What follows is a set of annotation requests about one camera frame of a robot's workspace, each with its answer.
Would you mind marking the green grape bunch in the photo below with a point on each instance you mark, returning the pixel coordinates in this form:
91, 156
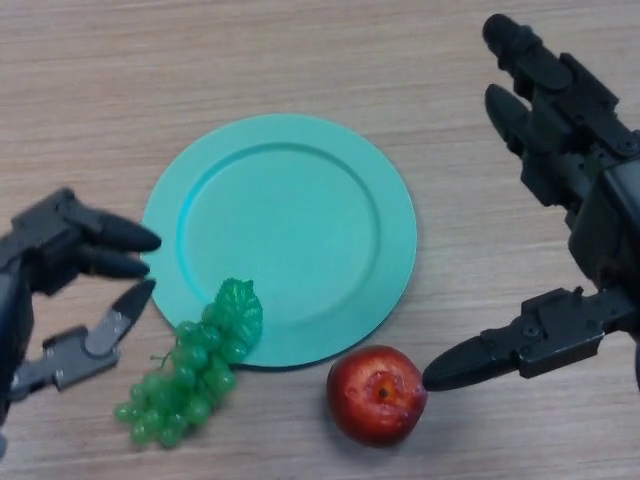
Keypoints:
190, 380

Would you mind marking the red apple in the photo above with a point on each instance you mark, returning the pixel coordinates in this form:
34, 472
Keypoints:
365, 415

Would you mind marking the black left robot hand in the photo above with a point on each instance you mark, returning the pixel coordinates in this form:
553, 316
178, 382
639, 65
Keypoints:
45, 240

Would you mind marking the round teal green plate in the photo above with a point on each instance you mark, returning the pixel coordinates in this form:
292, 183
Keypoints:
285, 235

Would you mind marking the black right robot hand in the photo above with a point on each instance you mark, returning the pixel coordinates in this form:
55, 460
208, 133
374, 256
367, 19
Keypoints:
575, 140

